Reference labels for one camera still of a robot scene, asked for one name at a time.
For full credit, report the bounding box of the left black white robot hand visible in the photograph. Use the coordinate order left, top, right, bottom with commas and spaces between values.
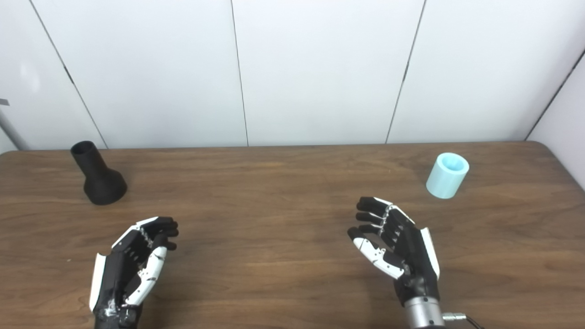
89, 216, 180, 329

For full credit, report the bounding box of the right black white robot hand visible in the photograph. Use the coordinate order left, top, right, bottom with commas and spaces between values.
347, 196, 441, 306

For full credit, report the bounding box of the light-blue short hose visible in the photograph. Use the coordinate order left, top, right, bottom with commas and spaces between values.
426, 153, 470, 199

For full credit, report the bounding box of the black flared nozzle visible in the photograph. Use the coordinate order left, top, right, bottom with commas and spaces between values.
70, 141, 128, 206

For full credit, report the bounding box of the thick black right wrist cable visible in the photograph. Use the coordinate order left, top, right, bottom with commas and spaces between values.
442, 312, 485, 329

